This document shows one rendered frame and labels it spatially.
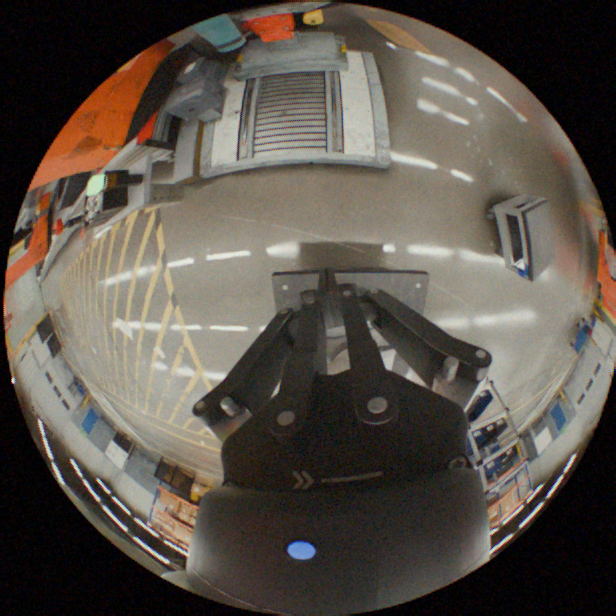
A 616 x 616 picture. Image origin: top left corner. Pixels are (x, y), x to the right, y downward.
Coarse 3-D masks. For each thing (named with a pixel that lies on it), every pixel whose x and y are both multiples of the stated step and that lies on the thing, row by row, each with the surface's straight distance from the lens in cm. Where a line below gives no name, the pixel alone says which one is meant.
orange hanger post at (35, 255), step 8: (32, 248) 255; (40, 248) 254; (24, 256) 254; (32, 256) 253; (40, 256) 253; (16, 264) 255; (24, 264) 253; (32, 264) 252; (8, 272) 256; (16, 272) 254; (24, 272) 257; (8, 280) 256; (16, 280) 260; (8, 288) 261
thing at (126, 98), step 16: (160, 48) 110; (128, 64) 108; (144, 64) 98; (160, 64) 104; (112, 80) 89; (128, 80) 88; (144, 80) 93; (96, 96) 82; (112, 96) 81; (128, 96) 84
